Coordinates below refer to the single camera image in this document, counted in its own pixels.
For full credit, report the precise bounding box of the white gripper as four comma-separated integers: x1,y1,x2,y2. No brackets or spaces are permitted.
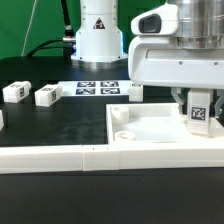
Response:
128,3,224,114

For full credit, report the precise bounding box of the small white tagged block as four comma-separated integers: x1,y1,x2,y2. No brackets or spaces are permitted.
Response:
129,84,143,102

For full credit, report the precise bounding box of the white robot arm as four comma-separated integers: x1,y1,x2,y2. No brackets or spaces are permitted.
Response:
72,0,224,116

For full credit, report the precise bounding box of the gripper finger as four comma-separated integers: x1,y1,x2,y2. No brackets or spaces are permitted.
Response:
214,90,224,118

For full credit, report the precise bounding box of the white cable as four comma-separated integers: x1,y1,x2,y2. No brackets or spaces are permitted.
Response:
21,0,38,58

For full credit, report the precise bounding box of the black cable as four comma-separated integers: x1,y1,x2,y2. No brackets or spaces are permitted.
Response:
26,0,76,58

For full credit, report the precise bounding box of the white square tabletop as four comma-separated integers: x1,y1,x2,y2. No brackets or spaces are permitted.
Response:
106,103,224,150

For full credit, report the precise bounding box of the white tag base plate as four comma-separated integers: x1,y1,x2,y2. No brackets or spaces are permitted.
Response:
59,80,131,97

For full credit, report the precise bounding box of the white L-shaped obstacle fence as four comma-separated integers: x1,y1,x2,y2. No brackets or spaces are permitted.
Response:
0,144,224,174

